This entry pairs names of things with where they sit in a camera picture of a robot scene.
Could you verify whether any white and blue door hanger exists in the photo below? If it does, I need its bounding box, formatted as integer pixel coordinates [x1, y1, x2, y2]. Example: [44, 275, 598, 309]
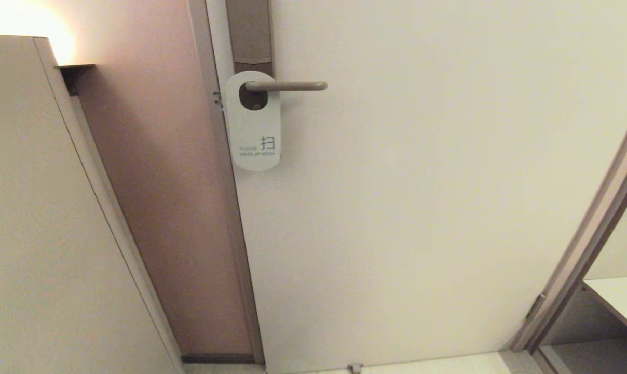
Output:
[225, 71, 282, 172]

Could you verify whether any brown door lock plate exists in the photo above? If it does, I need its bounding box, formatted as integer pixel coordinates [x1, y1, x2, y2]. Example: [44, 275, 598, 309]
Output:
[225, 0, 275, 111]

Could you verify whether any beige metal door handle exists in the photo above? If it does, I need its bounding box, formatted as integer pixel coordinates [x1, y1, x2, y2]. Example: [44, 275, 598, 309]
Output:
[244, 80, 329, 93]

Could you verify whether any dark wall lamp bracket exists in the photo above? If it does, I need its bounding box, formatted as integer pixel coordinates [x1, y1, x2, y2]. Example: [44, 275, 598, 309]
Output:
[57, 64, 96, 97]

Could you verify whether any dark baseboard strip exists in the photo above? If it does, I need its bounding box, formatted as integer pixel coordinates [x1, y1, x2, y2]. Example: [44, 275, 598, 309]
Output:
[181, 353, 266, 364]

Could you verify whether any beige closet shelf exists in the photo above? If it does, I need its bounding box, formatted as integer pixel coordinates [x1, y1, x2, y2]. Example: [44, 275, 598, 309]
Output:
[582, 275, 627, 344]

